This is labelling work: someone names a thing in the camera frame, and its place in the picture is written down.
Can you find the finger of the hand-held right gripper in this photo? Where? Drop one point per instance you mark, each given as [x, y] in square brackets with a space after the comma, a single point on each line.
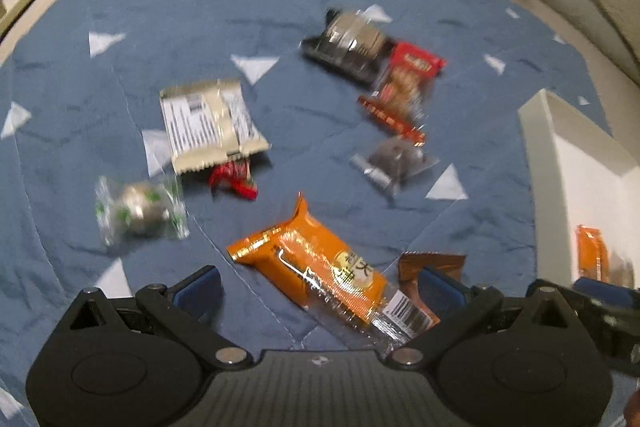
[607, 291]

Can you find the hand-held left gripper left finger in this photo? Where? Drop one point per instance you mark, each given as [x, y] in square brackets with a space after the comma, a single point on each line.
[197, 289]

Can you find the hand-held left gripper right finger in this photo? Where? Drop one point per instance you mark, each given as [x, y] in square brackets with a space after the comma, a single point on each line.
[440, 292]

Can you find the brown orange snack packet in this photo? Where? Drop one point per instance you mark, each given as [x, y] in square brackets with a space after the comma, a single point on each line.
[435, 261]

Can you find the small orange snack packet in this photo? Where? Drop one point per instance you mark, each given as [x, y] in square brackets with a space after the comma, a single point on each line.
[590, 252]

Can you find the green white candy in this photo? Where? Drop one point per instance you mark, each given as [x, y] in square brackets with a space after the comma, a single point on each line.
[140, 209]

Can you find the white cardboard box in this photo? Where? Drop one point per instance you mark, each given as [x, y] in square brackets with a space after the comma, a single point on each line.
[590, 187]

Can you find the small red candy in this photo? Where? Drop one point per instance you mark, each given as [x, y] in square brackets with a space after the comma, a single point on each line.
[232, 179]

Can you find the long orange snack packet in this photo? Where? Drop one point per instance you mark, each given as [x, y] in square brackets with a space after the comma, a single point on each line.
[310, 257]

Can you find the small grey snack packet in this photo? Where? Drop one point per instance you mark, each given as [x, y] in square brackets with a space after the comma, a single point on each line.
[395, 159]

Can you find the cream snack packet with label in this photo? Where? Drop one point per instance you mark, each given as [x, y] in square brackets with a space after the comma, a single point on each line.
[210, 122]

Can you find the red snack packet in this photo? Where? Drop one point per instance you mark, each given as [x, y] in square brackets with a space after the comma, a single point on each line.
[405, 77]

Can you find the black snack packet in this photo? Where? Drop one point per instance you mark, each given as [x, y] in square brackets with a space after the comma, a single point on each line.
[350, 39]

